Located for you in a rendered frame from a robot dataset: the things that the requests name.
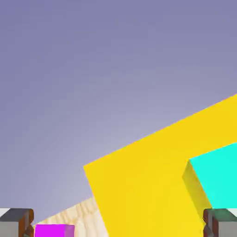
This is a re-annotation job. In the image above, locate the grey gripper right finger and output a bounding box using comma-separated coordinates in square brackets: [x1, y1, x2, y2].
[202, 207, 237, 237]

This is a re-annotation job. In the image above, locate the large cyan box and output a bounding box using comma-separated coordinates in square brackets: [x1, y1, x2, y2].
[181, 142, 237, 209]

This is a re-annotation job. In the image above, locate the large yellow box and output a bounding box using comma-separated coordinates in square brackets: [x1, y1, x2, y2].
[83, 94, 237, 237]

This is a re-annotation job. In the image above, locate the small magenta cube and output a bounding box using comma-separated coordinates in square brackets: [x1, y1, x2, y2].
[34, 224, 75, 237]

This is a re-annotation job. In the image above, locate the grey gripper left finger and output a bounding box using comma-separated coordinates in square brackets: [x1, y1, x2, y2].
[0, 208, 35, 237]

